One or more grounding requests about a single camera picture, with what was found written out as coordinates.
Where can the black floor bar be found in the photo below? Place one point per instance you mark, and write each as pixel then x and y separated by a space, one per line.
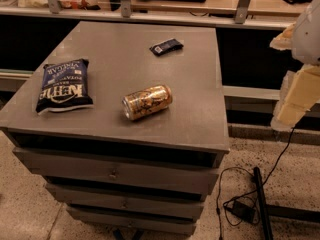
pixel 267 230

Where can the orange gold soda can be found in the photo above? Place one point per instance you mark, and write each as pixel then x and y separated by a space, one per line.
pixel 147 101

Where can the top grey drawer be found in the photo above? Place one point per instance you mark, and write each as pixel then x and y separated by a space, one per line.
pixel 105 169

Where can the grey drawer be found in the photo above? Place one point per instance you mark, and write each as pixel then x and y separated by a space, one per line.
pixel 105 169
pixel 118 200
pixel 132 220

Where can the black power adapter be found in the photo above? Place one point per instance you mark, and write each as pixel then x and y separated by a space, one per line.
pixel 243 211

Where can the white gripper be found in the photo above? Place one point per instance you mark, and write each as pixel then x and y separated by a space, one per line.
pixel 308 37

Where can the blue kettle chips bag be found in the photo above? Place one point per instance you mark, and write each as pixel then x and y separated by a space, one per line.
pixel 64 87

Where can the bottom grey drawer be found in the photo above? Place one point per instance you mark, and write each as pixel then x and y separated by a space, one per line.
pixel 132 220

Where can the metal window rail frame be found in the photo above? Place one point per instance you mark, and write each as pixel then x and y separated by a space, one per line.
pixel 260 14

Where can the grey drawer cabinet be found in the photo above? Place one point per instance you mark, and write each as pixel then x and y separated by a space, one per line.
pixel 190 133

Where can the middle grey drawer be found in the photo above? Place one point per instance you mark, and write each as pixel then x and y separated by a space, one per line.
pixel 118 200

